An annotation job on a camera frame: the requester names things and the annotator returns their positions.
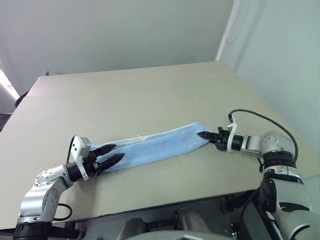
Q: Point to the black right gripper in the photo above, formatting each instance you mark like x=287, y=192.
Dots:
x=222, y=141

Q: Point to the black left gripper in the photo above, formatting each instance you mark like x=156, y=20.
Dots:
x=90, y=165

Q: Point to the light blue towel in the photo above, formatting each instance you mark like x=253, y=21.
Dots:
x=160, y=147

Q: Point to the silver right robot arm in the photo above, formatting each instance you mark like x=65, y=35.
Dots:
x=280, y=160

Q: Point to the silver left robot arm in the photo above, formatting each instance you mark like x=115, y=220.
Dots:
x=41, y=192

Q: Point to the white box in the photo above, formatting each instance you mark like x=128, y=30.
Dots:
x=6, y=92

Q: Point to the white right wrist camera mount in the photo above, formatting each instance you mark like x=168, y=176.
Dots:
x=232, y=132

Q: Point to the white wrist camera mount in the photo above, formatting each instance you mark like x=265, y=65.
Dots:
x=232, y=132
x=79, y=152

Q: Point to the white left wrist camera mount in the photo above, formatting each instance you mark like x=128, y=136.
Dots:
x=79, y=152

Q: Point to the white wall conduit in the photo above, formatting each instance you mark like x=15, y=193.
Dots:
x=226, y=27

